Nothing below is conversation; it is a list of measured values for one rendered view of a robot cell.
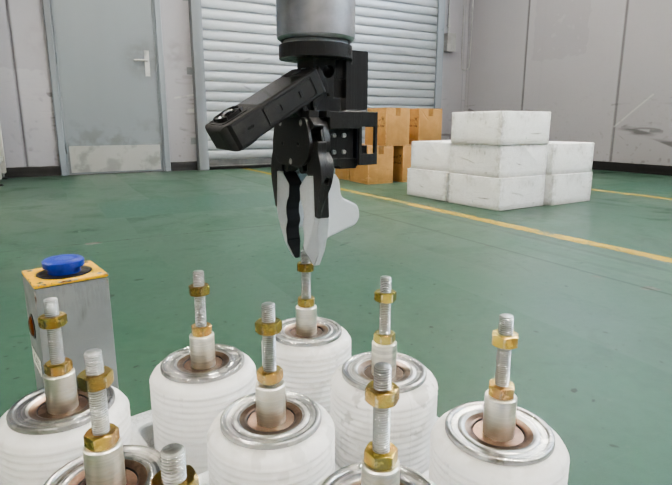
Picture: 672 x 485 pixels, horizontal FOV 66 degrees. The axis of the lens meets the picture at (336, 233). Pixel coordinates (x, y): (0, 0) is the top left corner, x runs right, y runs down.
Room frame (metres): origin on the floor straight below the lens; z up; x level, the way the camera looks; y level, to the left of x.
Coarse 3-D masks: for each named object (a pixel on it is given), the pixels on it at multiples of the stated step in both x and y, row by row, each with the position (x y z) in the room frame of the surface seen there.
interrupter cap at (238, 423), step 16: (240, 400) 0.37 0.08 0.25; (288, 400) 0.37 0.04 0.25; (304, 400) 0.37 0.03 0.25; (224, 416) 0.35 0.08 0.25; (240, 416) 0.35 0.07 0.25; (288, 416) 0.36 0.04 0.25; (304, 416) 0.35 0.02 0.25; (320, 416) 0.35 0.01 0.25; (224, 432) 0.33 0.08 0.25; (240, 432) 0.33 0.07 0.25; (256, 432) 0.33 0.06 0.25; (272, 432) 0.33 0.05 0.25; (288, 432) 0.33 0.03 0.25; (304, 432) 0.33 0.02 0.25; (256, 448) 0.31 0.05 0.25; (272, 448) 0.31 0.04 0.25
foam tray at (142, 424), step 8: (256, 376) 0.56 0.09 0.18; (136, 416) 0.47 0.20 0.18; (144, 416) 0.47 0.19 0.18; (136, 424) 0.46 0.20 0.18; (144, 424) 0.46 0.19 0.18; (152, 424) 0.46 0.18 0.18; (136, 432) 0.44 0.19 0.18; (144, 432) 0.45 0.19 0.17; (152, 432) 0.46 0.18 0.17; (136, 440) 0.43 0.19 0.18; (144, 440) 0.43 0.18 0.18; (152, 440) 0.46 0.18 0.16; (336, 464) 0.40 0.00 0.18; (208, 472) 0.39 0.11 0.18; (424, 472) 0.39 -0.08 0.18; (200, 480) 0.38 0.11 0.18; (208, 480) 0.38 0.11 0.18
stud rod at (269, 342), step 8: (264, 304) 0.35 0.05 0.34; (272, 304) 0.35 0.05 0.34; (264, 312) 0.35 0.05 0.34; (272, 312) 0.35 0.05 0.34; (264, 320) 0.35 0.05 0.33; (272, 320) 0.35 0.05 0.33; (264, 336) 0.35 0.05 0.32; (272, 336) 0.35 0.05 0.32; (264, 344) 0.35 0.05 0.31; (272, 344) 0.35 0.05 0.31; (264, 352) 0.35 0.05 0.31; (272, 352) 0.35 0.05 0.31; (264, 360) 0.35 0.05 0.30; (272, 360) 0.35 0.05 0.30; (264, 368) 0.35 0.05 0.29; (272, 368) 0.35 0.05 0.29
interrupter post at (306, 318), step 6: (312, 306) 0.52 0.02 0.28; (300, 312) 0.51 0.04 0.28; (306, 312) 0.51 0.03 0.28; (312, 312) 0.51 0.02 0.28; (300, 318) 0.51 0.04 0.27; (306, 318) 0.51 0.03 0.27; (312, 318) 0.51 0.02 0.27; (300, 324) 0.51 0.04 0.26; (306, 324) 0.51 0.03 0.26; (312, 324) 0.51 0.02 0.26; (300, 330) 0.51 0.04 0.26; (306, 330) 0.51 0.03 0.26; (312, 330) 0.51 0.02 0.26
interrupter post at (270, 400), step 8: (256, 384) 0.35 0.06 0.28; (280, 384) 0.35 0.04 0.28; (256, 392) 0.35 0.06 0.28; (264, 392) 0.34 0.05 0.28; (272, 392) 0.34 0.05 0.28; (280, 392) 0.34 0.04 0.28; (256, 400) 0.35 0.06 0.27; (264, 400) 0.34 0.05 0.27; (272, 400) 0.34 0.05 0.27; (280, 400) 0.34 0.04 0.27; (256, 408) 0.35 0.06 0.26; (264, 408) 0.34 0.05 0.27; (272, 408) 0.34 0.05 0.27; (280, 408) 0.34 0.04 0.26; (256, 416) 0.35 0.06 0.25; (264, 416) 0.34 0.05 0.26; (272, 416) 0.34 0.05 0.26; (280, 416) 0.34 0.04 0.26; (264, 424) 0.34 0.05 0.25; (272, 424) 0.34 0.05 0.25; (280, 424) 0.34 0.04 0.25
